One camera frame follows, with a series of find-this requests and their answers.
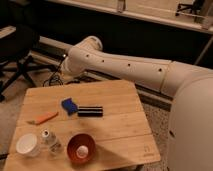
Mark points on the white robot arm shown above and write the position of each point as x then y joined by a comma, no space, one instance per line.
190,127

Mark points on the orange ceramic bowl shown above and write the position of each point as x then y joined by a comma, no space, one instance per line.
81,148

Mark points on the black rectangular bar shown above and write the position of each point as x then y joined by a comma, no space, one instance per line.
90,111

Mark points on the blue sponge block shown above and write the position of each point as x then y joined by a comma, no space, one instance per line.
69,106

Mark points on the wooden table board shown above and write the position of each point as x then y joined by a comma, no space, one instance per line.
122,135

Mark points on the clear plastic bottle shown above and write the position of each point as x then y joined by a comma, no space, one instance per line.
51,140

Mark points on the black office chair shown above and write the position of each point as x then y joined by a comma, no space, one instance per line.
15,60

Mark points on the white plastic cup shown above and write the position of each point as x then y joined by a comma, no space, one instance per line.
28,145

